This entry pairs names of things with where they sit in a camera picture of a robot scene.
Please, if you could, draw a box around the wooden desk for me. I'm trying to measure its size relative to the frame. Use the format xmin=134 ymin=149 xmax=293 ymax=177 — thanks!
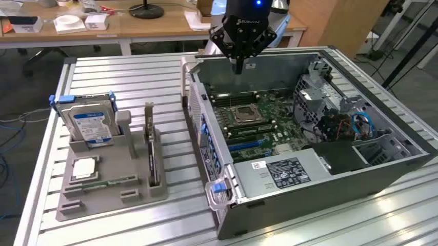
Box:
xmin=0 ymin=0 xmax=308 ymax=50

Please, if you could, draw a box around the wooden cabinet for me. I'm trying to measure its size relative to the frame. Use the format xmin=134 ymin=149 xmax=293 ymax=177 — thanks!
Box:
xmin=288 ymin=0 xmax=392 ymax=56

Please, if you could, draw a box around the green RAM stick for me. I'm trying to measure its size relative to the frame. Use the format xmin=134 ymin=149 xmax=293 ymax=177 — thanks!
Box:
xmin=65 ymin=176 xmax=138 ymax=192

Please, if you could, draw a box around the grey power supply unit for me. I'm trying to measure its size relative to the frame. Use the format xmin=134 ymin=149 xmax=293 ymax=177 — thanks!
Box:
xmin=233 ymin=148 xmax=333 ymax=199

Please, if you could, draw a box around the green motherboard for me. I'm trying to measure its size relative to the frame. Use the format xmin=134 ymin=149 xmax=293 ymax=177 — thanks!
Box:
xmin=205 ymin=84 xmax=316 ymax=163

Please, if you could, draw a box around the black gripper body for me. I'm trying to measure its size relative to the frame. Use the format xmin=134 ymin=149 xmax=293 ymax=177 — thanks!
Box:
xmin=222 ymin=0 xmax=276 ymax=59

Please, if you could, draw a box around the dark grey PC case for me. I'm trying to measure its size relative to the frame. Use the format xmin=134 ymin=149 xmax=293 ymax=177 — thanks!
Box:
xmin=181 ymin=45 xmax=438 ymax=241

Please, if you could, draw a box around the black wire bundle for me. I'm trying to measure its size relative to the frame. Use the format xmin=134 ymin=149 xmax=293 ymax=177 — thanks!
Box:
xmin=314 ymin=109 xmax=353 ymax=142

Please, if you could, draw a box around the blue card retainer row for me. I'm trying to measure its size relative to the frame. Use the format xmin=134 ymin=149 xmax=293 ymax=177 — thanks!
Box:
xmin=198 ymin=112 xmax=225 ymax=177

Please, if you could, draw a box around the blue case latch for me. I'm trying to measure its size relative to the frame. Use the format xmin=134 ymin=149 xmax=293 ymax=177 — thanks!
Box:
xmin=212 ymin=182 xmax=229 ymax=195

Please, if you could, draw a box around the silver CPU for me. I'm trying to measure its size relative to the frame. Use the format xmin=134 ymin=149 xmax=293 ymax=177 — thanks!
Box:
xmin=71 ymin=158 xmax=98 ymax=179

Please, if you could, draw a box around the blue floor cable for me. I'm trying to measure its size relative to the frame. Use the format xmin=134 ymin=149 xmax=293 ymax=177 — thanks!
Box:
xmin=0 ymin=122 xmax=27 ymax=221

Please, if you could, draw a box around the black RAM slot row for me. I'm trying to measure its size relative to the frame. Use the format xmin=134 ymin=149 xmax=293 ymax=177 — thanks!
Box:
xmin=225 ymin=124 xmax=278 ymax=139
xmin=210 ymin=91 xmax=262 ymax=107

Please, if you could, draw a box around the metal disk bay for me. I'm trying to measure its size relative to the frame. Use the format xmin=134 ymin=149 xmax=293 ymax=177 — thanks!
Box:
xmin=293 ymin=59 xmax=345 ymax=124

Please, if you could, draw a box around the small white box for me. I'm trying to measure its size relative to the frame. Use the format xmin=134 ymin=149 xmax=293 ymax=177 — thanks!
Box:
xmin=85 ymin=14 xmax=111 ymax=31

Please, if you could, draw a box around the grey plastic parts rack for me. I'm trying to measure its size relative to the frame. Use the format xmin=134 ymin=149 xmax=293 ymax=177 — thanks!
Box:
xmin=55 ymin=110 xmax=170 ymax=222

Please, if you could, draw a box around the hard disk in blue caddy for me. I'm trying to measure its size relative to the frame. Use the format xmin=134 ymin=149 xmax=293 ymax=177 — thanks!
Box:
xmin=49 ymin=91 xmax=125 ymax=151

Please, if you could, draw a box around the graphics card with metal bracket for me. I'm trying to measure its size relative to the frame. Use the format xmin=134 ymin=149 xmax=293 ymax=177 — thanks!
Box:
xmin=144 ymin=102 xmax=162 ymax=187

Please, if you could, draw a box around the grey floor cable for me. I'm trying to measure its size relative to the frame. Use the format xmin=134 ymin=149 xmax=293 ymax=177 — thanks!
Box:
xmin=0 ymin=108 xmax=53 ymax=124

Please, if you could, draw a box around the blue expansion slot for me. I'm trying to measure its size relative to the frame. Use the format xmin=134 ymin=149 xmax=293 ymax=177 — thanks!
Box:
xmin=228 ymin=139 xmax=265 ymax=152

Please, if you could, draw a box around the white box with black top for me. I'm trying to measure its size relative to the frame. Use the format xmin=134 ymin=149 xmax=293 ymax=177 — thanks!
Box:
xmin=7 ymin=15 xmax=45 ymax=34

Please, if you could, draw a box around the metal CPU socket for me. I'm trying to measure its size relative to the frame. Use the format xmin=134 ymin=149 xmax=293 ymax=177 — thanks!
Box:
xmin=232 ymin=104 xmax=264 ymax=123

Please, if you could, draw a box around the brown cardboard box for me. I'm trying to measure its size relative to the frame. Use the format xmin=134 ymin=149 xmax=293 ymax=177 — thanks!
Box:
xmin=197 ymin=0 xmax=216 ymax=17

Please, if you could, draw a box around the black lamp base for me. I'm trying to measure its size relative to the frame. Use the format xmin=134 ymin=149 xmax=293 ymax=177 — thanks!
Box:
xmin=129 ymin=0 xmax=166 ymax=19

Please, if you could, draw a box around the white booklet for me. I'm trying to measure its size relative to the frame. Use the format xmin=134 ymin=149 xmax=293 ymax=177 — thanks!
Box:
xmin=184 ymin=10 xmax=212 ymax=31

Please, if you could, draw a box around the orange box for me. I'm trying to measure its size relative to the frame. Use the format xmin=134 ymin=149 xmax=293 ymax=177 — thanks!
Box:
xmin=0 ymin=17 xmax=14 ymax=36

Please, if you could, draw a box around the black chair base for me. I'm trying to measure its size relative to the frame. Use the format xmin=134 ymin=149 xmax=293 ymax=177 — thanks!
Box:
xmin=19 ymin=45 xmax=103 ymax=76

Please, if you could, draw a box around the black plastic shroud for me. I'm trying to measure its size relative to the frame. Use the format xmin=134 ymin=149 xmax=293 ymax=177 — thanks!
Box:
xmin=312 ymin=139 xmax=371 ymax=175

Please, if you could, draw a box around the blue wire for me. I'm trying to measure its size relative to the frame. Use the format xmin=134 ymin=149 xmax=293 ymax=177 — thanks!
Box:
xmin=351 ymin=111 xmax=377 ymax=140

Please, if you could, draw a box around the black slanted pole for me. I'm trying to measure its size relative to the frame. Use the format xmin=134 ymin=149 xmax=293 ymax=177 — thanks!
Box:
xmin=381 ymin=15 xmax=438 ymax=89

